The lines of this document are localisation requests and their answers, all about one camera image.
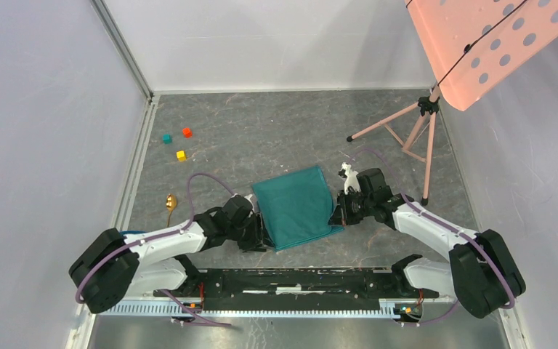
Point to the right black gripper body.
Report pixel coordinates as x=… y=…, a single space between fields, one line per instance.
x=355 y=206

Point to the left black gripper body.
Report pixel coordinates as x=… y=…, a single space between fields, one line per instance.
x=249 y=235

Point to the teal cloth napkin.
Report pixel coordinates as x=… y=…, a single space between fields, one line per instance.
x=296 y=207

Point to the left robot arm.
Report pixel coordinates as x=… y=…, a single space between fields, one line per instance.
x=119 y=265

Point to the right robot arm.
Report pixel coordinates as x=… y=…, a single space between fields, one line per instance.
x=478 y=269

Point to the gold spoon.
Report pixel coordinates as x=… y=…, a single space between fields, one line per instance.
x=171 y=204

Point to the yellow cube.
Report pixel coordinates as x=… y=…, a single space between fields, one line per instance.
x=181 y=156

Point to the orange cube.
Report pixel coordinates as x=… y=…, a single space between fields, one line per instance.
x=187 y=132

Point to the blue knife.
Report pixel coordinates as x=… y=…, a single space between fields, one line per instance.
x=132 y=232

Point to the pink tripod stand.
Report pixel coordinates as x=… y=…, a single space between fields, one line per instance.
x=428 y=107

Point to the pink perforated panel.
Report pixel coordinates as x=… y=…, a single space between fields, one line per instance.
x=474 y=45

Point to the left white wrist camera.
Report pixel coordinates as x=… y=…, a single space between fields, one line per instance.
x=251 y=198

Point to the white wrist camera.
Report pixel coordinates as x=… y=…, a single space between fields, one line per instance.
x=349 y=175
x=251 y=198

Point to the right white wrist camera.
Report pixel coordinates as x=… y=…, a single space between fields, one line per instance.
x=349 y=175

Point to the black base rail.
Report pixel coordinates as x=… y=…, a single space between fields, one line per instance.
x=297 y=289

